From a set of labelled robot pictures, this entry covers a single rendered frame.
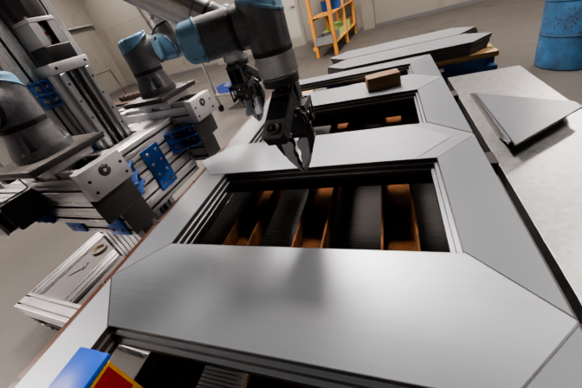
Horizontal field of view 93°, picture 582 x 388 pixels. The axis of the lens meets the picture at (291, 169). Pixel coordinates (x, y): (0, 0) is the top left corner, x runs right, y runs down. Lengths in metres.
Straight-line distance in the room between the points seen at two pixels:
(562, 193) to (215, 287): 0.71
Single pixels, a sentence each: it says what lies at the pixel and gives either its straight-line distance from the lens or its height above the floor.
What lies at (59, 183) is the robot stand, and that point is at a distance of 0.99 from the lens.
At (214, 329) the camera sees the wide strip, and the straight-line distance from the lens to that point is 0.49.
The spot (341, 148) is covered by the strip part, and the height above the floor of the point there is 0.85.
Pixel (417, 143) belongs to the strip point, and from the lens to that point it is 0.75.
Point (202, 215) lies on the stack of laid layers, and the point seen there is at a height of 0.83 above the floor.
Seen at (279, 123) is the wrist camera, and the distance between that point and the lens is 0.50.
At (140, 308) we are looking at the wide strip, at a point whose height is 0.85.
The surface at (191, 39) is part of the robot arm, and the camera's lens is 0.55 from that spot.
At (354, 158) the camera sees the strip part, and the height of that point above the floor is 0.85.
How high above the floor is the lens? 1.22
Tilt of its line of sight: 31 degrees down
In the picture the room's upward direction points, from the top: 18 degrees counter-clockwise
